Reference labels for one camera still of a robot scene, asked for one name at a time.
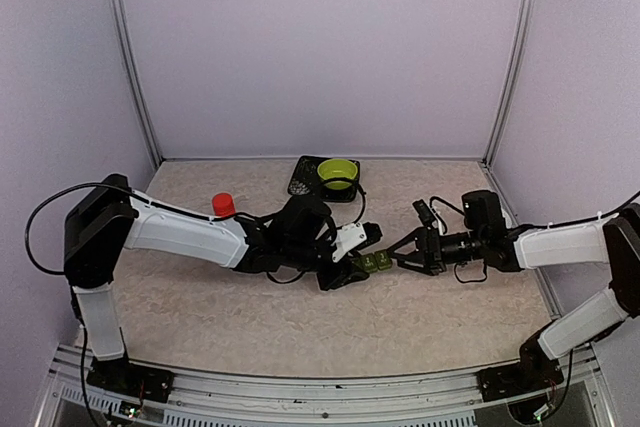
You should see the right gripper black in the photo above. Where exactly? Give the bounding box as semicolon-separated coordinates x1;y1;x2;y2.
387;226;487;276

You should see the green pill organizer box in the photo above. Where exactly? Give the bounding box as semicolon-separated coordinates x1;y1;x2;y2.
352;250;393;274

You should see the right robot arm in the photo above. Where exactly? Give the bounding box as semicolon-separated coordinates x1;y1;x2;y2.
388;190;639;391

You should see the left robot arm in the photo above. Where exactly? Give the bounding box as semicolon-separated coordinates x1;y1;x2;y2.
63;174;381;392

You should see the black patterned tray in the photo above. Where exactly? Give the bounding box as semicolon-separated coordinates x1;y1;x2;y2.
287;155;357;204

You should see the lime green bowl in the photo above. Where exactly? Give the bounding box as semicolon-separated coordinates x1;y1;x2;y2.
317;158;359;190

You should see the red pill bottle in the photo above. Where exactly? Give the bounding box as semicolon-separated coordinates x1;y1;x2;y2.
211;192;236;217

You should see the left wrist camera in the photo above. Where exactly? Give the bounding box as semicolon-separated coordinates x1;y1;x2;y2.
332;222;382;263

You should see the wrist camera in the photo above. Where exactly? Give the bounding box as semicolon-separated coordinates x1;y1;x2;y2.
332;222;382;263
412;199;436;229

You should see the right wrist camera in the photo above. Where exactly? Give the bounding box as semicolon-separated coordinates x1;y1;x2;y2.
412;199;436;229

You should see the aluminium front frame rail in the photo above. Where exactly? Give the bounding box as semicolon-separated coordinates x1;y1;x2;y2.
34;344;616;427

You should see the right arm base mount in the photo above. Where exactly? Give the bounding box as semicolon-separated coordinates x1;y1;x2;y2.
476;357;564;402

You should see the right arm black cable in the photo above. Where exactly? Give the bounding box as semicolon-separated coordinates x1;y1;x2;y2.
504;346;576;421

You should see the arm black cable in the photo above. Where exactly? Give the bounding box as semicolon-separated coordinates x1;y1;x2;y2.
504;346;576;421
25;182;151;276

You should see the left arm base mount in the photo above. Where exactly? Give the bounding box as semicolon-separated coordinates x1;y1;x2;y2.
86;358;174;403

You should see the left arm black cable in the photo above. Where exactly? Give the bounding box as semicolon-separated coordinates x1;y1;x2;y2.
25;182;151;276

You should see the right aluminium corner post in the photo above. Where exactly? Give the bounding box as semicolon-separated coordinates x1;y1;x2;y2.
482;0;535;170

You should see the aluminium corner post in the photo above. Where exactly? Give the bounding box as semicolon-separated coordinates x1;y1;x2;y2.
109;0;164;170
482;0;535;170

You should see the left aluminium corner post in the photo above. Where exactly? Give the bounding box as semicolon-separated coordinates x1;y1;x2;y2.
109;0;164;170

